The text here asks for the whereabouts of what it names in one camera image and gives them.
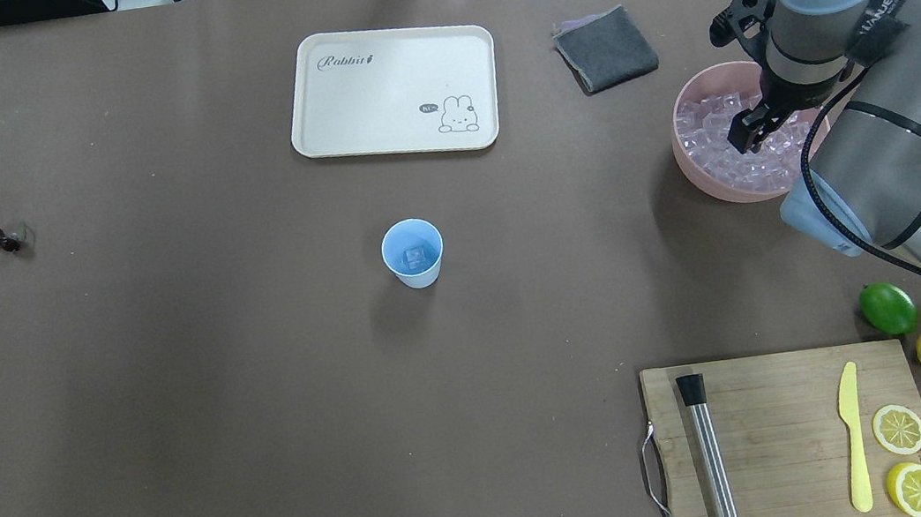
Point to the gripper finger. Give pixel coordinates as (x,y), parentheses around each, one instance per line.
(747,131)

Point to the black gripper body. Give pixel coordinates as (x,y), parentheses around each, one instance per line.
(775,100)

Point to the clear ice cube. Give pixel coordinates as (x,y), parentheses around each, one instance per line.
(416,259)

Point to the dark red cherries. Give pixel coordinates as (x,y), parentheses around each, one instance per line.
(18,237)

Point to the pink bowl of ice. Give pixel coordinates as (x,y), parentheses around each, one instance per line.
(702,118)

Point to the light blue plastic cup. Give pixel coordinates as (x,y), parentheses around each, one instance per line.
(412,232)

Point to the grey folded cloth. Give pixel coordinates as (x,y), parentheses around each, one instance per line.
(605,49)

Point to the green lime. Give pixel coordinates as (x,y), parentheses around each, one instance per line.
(888,308)

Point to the yellow plastic knife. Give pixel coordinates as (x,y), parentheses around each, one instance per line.
(861,497)

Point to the wooden cutting board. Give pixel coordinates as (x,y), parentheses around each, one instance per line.
(784,446)

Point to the lemon half slice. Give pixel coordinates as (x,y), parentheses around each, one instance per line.
(904,487)
(897,429)

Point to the steel muddler black tip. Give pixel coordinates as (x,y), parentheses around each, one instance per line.
(693,394)

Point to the cream rabbit tray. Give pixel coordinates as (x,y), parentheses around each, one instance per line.
(395,91)

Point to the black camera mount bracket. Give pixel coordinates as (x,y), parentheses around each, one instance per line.
(740,22)

